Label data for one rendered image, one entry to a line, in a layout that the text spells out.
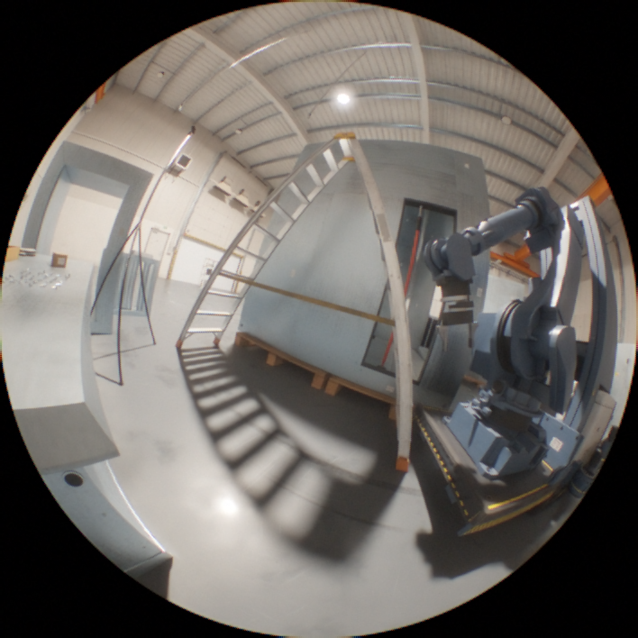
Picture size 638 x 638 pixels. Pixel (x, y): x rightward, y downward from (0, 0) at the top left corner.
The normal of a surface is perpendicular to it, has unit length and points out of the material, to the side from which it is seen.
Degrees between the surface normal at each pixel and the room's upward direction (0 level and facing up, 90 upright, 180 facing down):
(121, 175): 90
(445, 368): 90
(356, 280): 90
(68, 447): 67
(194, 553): 0
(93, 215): 90
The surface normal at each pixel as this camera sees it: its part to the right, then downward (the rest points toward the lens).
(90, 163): 0.87, 0.29
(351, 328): -0.40, -0.04
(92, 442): 0.94, -0.10
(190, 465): 0.29, -0.96
